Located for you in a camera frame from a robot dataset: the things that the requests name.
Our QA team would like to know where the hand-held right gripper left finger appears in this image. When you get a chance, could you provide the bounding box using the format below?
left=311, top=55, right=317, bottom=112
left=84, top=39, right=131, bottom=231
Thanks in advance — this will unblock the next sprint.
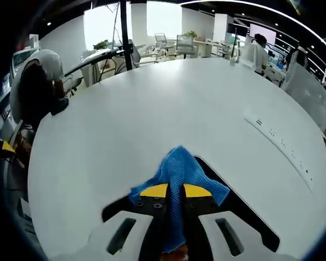
left=90, top=182, right=170, bottom=261

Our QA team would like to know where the light mesh office chair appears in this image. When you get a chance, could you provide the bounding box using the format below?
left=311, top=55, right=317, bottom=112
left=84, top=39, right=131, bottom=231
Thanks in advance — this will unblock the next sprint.
left=154, top=33, right=168, bottom=60
left=175, top=34, right=196, bottom=59

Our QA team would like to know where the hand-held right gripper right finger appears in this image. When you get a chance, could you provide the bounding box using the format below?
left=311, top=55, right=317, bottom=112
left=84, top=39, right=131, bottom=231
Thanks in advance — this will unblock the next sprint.
left=182, top=182, right=263, bottom=261

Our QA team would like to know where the bright wall screen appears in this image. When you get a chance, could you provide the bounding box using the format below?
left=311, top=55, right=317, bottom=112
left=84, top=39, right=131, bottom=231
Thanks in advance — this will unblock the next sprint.
left=249, top=23, right=277, bottom=46

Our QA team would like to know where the bushy potted plant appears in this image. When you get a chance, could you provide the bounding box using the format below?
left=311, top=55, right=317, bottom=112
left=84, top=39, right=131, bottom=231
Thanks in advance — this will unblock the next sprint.
left=93, top=40, right=109, bottom=51

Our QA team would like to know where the person's own body white shirt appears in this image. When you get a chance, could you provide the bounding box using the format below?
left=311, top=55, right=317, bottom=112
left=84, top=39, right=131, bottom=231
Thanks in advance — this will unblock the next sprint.
left=10, top=48, right=69, bottom=128

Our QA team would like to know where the black pouch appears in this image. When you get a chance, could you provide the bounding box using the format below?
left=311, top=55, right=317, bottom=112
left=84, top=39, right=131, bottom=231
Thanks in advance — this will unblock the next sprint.
left=51, top=97, right=70, bottom=116

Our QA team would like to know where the dark edged side desk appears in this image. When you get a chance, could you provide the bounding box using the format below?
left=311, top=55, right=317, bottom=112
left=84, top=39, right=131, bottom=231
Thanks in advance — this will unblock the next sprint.
left=64, top=46, right=131, bottom=78

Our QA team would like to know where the blue cleaning cloth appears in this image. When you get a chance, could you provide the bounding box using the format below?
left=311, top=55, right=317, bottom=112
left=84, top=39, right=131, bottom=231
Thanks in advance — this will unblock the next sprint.
left=128, top=145, right=230, bottom=255

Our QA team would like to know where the person's right hand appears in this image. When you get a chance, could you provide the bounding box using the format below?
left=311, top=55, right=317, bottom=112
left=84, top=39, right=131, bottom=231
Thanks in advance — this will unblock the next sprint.
left=162, top=243, right=190, bottom=261

